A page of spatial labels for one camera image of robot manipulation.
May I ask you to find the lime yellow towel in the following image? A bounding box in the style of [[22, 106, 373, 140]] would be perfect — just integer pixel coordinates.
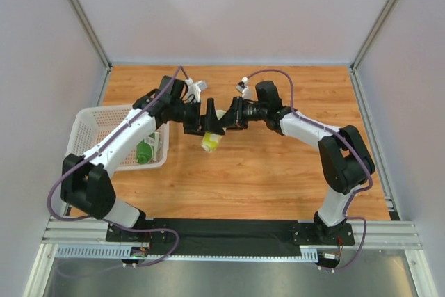
[[201, 109, 227, 153]]

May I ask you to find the green dinosaur pattern towel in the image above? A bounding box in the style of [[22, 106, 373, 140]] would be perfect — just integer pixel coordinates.
[[135, 131, 162, 165]]

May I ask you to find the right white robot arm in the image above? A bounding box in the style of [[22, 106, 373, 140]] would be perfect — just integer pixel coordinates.
[[220, 81, 375, 241]]

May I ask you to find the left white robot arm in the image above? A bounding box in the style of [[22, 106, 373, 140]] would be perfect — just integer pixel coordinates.
[[60, 76, 225, 230]]

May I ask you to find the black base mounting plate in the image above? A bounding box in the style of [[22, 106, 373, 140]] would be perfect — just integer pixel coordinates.
[[106, 218, 356, 257]]

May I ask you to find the right aluminium frame post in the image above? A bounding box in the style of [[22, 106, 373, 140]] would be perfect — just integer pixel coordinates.
[[350, 0, 421, 70]]

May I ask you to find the aluminium frame post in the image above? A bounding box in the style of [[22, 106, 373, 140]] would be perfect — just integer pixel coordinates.
[[68, 0, 112, 70], [350, 0, 421, 70]]

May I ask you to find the left aluminium frame post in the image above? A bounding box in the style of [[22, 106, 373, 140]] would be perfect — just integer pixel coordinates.
[[68, 0, 112, 70]]

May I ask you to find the white slotted cable duct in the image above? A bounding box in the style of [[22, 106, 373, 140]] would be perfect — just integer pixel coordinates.
[[55, 245, 319, 262]]

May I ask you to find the aluminium front rail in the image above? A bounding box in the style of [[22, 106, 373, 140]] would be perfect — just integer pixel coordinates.
[[41, 218, 422, 250]]

